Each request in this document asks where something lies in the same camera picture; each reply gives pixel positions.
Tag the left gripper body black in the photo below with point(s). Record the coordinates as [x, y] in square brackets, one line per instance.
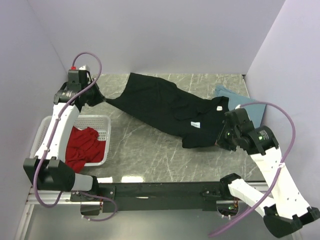
[93, 95]

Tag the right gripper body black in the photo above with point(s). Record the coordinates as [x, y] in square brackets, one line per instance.
[226, 138]

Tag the black t shirt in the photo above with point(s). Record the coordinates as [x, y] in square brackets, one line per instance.
[162, 105]

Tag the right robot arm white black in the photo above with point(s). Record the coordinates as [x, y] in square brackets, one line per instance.
[283, 208]

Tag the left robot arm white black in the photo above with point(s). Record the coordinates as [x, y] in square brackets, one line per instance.
[47, 170]

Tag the white plastic laundry basket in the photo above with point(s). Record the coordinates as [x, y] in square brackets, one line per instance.
[101, 123]

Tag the folded blue t shirt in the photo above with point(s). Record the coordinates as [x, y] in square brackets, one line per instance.
[255, 112]

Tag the red t shirt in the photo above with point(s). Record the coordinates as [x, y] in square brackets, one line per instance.
[83, 147]

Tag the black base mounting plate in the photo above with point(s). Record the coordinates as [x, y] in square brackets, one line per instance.
[154, 196]

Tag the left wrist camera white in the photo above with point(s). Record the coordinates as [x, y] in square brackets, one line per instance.
[82, 68]

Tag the aluminium rail frame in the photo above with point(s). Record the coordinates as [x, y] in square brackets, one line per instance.
[95, 205]

